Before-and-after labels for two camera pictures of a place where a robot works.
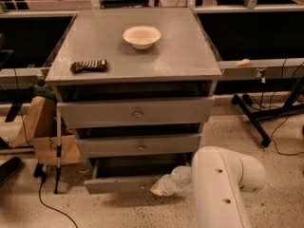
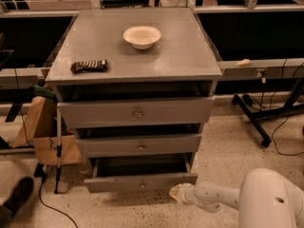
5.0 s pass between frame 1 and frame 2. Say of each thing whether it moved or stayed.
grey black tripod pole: stayed
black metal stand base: stayed
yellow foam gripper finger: moved
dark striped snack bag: stayed
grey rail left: stayed
